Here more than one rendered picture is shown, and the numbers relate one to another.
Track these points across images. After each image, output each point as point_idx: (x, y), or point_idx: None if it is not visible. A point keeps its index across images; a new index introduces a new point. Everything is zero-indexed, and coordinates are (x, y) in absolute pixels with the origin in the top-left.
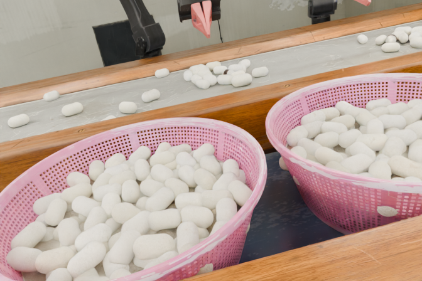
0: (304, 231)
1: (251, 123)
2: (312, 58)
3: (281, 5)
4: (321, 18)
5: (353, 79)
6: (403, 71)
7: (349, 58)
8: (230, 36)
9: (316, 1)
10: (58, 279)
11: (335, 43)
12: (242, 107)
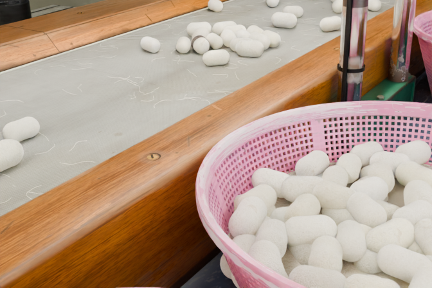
0: None
1: (119, 260)
2: (93, 87)
3: None
4: (15, 5)
5: (263, 125)
6: (301, 99)
7: (162, 80)
8: None
9: None
10: None
11: (101, 54)
12: (103, 229)
